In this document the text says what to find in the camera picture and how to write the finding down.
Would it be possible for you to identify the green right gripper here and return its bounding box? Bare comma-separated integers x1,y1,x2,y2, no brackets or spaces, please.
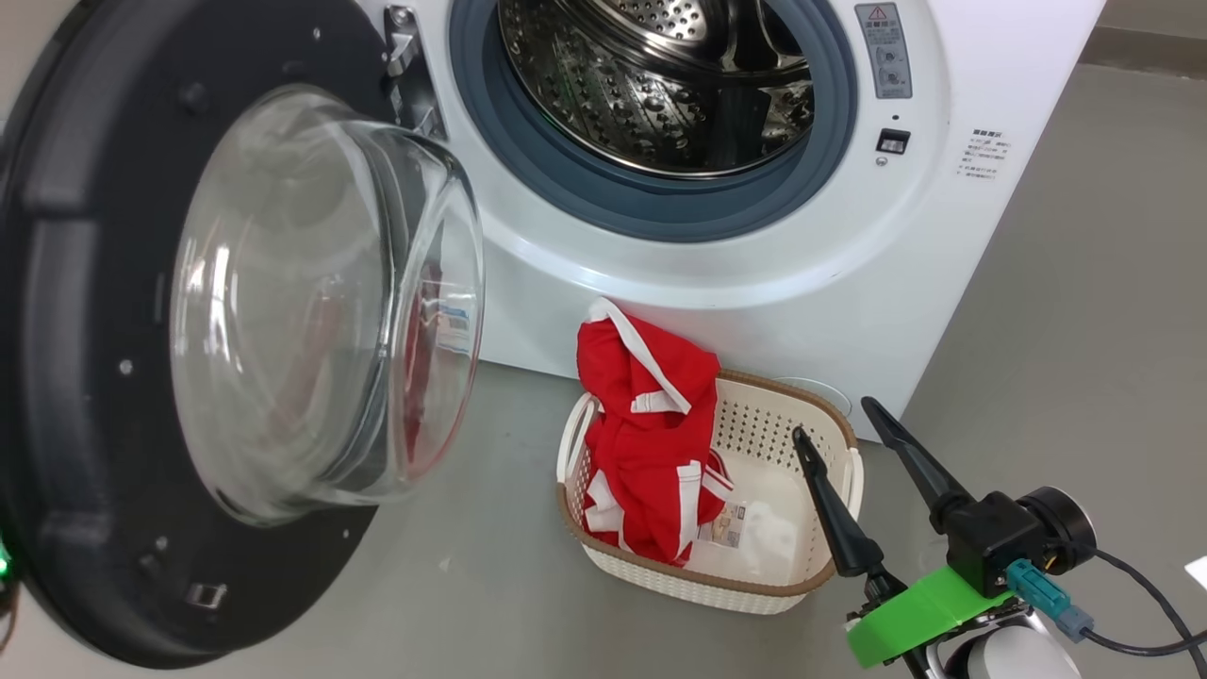
792,396,1019,671

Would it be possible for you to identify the red and white garment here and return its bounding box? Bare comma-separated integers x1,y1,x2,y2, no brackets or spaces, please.
577,297,736,567

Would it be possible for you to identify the black round glass washer door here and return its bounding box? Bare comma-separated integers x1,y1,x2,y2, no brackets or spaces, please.
0,0,487,671

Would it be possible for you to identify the cream perforated laundry basket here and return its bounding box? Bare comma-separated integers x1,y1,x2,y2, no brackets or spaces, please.
556,370,865,616

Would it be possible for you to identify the basket paper label sticker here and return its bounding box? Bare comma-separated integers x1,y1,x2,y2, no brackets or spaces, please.
709,502,748,550

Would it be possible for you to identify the white front-load washing machine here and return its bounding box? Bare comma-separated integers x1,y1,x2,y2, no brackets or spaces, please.
358,0,1106,442

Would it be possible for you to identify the right camera cable teal plug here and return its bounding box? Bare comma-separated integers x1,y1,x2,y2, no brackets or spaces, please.
1005,550,1207,659

